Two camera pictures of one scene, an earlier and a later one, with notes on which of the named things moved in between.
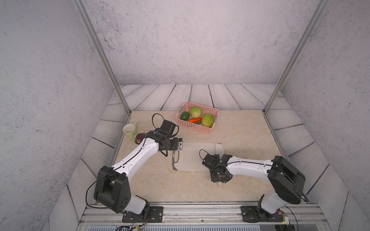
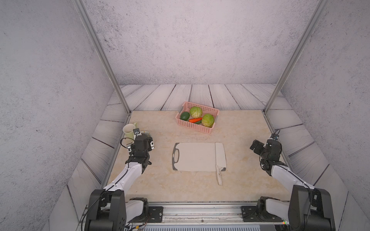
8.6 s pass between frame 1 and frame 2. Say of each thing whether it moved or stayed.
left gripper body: moved
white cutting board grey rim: stayed
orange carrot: stayed
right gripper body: moved
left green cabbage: stayed
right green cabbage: stayed
